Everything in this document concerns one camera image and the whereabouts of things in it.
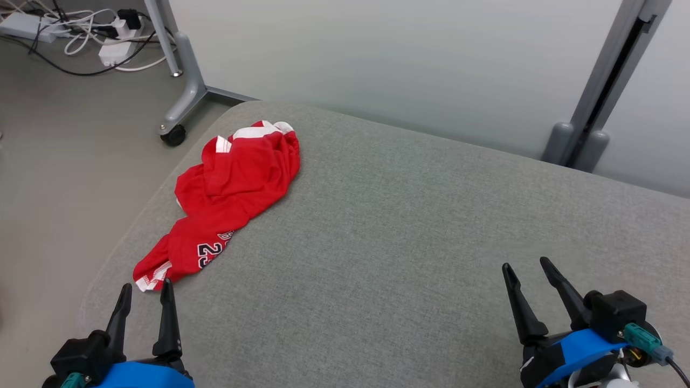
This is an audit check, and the grey metal leg with caster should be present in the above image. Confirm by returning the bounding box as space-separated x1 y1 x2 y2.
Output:
144 0 259 147

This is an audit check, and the white power strip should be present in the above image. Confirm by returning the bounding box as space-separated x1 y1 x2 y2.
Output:
0 12 57 43

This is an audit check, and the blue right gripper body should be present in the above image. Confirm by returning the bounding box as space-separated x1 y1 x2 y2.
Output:
520 323 661 388

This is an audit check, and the long black floor cable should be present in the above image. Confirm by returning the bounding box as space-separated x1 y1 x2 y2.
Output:
0 30 162 77

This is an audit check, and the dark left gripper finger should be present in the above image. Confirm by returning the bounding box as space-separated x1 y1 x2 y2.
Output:
105 283 133 359
153 279 181 359

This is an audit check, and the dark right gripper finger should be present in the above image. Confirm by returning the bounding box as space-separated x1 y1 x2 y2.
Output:
540 257 591 330
502 262 549 345

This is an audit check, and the right black cable teal connector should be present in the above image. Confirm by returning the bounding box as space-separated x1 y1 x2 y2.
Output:
624 322 690 388

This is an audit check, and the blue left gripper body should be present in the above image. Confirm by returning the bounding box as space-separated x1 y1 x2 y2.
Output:
89 360 195 388

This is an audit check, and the grey metal partition post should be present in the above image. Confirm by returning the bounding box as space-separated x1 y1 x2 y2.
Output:
541 0 673 173

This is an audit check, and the red white basketball jersey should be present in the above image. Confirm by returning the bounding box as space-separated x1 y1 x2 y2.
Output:
133 120 301 293

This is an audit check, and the white floor cable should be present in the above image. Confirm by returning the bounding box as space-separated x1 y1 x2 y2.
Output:
64 8 169 72

